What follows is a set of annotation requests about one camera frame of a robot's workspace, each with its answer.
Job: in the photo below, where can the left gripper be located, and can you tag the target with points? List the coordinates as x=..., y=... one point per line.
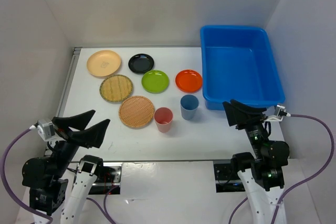
x=93, y=136

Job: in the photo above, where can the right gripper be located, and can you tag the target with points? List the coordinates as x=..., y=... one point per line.
x=235, y=114

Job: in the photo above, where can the green-rimmed bamboo woven plate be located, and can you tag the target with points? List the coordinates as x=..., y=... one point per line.
x=116, y=88

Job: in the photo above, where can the brown woven bamboo plate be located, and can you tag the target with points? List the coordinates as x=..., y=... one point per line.
x=136, y=112

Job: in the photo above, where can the beige round plate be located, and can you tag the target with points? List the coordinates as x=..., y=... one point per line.
x=103, y=63

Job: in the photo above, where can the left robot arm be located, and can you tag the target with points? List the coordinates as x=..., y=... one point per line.
x=43, y=175

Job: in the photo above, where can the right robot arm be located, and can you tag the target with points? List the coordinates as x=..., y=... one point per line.
x=260, y=171

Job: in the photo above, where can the blue plastic bin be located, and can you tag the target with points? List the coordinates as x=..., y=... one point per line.
x=238, y=63

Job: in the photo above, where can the blue plastic cup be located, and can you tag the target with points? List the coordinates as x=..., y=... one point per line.
x=189, y=104

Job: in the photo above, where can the orange round plate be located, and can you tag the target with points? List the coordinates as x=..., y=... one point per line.
x=188, y=81

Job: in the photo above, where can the pink plastic cup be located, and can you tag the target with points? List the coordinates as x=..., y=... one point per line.
x=163, y=118

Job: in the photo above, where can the green round plate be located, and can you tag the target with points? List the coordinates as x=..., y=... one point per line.
x=155, y=81

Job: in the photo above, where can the black round plate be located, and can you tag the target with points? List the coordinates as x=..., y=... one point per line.
x=141, y=63

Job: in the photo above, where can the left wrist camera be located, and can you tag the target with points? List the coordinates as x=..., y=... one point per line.
x=45, y=129

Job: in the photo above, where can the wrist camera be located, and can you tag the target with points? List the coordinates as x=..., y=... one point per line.
x=279, y=114
x=45, y=129

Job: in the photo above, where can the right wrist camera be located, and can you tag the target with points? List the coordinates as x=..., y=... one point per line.
x=279, y=114

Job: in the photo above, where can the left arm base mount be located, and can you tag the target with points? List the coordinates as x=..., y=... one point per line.
x=97, y=178

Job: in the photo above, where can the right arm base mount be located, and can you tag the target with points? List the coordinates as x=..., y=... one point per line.
x=226, y=179

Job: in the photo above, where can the aluminium table edge rail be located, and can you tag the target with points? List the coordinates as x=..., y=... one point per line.
x=63, y=109

